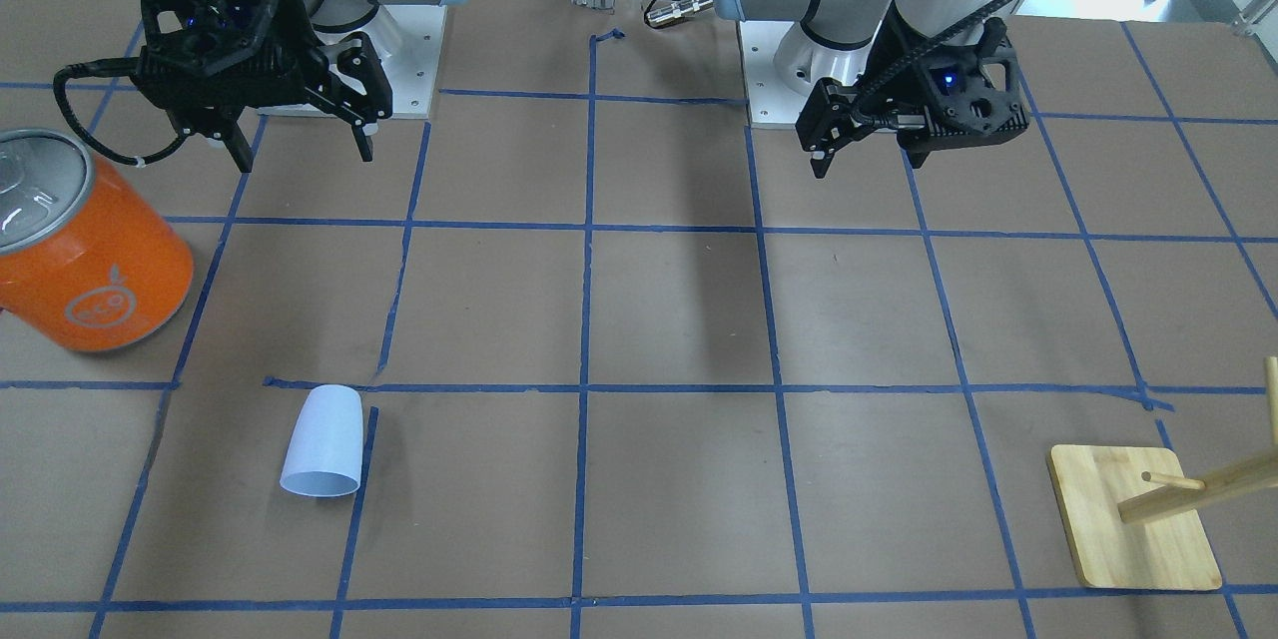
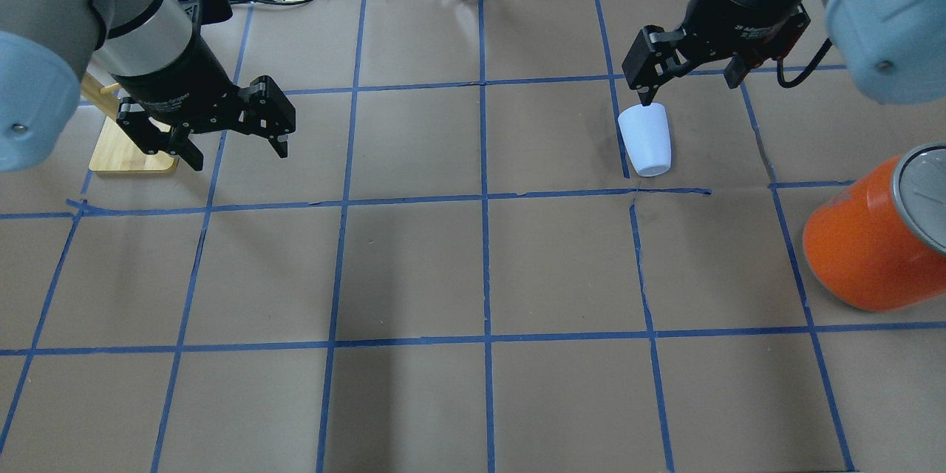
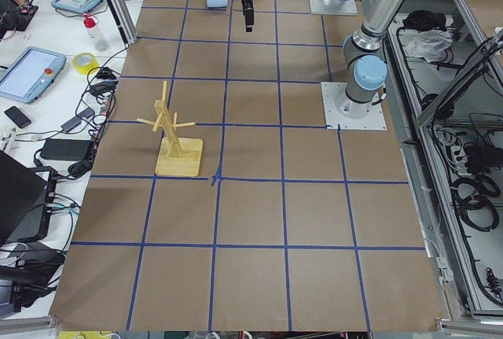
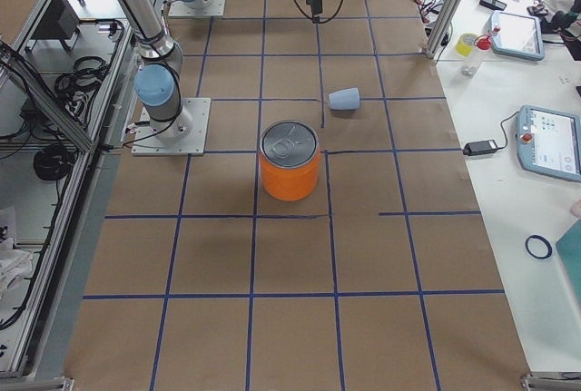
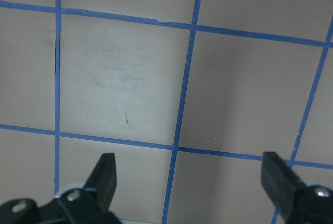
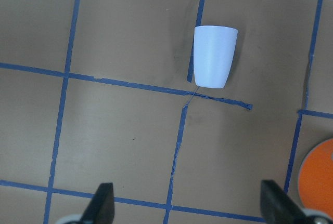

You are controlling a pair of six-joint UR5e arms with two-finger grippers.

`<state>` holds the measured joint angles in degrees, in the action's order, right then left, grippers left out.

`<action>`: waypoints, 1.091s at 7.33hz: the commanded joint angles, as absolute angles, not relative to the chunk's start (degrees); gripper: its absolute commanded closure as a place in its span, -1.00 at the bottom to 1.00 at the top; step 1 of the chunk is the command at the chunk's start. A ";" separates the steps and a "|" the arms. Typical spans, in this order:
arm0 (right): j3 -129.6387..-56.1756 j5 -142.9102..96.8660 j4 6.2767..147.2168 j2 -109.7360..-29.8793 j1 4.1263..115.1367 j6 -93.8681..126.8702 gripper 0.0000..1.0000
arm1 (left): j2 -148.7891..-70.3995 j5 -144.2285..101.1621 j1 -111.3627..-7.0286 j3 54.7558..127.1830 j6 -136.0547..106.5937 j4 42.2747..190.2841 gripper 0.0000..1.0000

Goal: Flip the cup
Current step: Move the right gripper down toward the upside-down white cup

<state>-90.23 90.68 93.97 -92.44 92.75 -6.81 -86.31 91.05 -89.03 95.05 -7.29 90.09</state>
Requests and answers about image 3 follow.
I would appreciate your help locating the black smartphone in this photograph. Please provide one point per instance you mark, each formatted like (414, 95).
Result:
(17, 117)

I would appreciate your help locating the black laptop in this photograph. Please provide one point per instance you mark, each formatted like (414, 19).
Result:
(26, 195)

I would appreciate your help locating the white crumpled cloth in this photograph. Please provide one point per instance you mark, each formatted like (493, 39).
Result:
(429, 45)

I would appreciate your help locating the near teach pendant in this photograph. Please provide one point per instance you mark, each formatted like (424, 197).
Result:
(31, 74)

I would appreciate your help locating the light blue plastic cup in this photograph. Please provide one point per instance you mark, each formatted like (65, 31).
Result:
(216, 4)

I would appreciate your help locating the yellow tape roll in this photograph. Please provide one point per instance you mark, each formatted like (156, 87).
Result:
(85, 63)

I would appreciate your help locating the wooden cup rack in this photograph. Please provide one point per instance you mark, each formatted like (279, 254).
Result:
(177, 156)

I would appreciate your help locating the red cap squeeze bottle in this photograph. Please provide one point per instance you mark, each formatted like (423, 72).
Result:
(95, 33)

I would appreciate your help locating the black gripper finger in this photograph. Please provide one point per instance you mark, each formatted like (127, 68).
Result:
(249, 15)

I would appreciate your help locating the black power adapter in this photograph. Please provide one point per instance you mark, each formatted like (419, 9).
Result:
(65, 149)

